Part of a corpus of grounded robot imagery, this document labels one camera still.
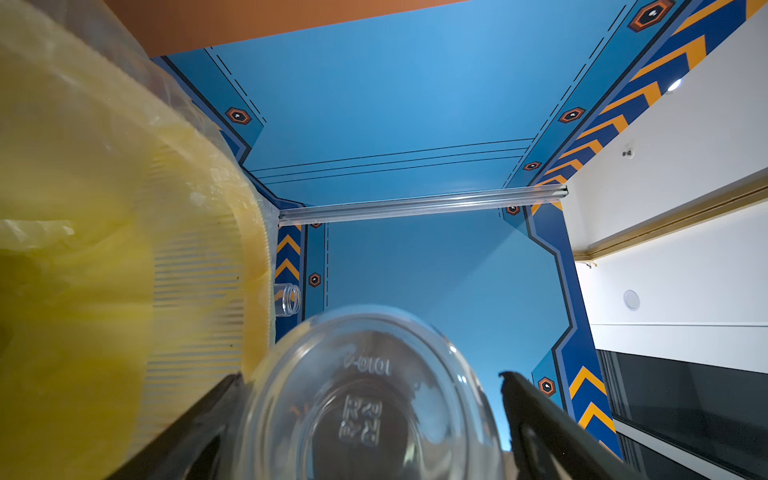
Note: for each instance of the aluminium corner post right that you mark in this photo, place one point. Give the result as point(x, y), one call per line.
point(422, 206)

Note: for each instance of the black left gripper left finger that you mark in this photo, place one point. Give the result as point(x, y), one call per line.
point(198, 445)

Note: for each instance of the glass jar with tea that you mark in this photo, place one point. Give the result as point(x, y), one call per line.
point(287, 299)

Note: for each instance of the cream waste basket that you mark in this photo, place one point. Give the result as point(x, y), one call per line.
point(180, 270)

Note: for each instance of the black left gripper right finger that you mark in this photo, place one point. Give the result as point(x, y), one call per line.
point(547, 444)

